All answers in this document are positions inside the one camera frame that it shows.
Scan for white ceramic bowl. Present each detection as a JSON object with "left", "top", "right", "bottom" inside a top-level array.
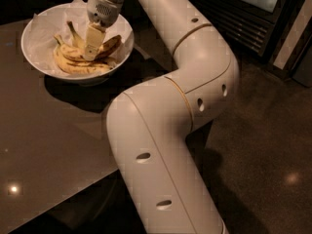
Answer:
[{"left": 20, "top": 2, "right": 135, "bottom": 87}]

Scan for back yellow banana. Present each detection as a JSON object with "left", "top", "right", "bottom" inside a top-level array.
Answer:
[{"left": 67, "top": 21, "right": 85, "bottom": 49}]

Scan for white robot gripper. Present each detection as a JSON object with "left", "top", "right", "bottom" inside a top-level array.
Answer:
[{"left": 84, "top": 0, "right": 123, "bottom": 61}]

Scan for white paper bowl liner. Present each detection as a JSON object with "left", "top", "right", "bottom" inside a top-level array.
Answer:
[{"left": 29, "top": 0, "right": 135, "bottom": 77}]

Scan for dark cabinet fronts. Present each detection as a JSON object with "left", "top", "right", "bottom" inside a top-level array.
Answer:
[{"left": 0, "top": 0, "right": 151, "bottom": 26}]

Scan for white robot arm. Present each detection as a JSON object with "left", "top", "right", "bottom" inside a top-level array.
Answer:
[{"left": 87, "top": 0, "right": 239, "bottom": 234}]

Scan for bottom yellow banana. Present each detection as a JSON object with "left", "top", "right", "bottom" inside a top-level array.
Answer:
[{"left": 54, "top": 46, "right": 114, "bottom": 74}]

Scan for yellow spotted banana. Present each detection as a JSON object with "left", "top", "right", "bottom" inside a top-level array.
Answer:
[{"left": 54, "top": 34, "right": 121, "bottom": 61}]

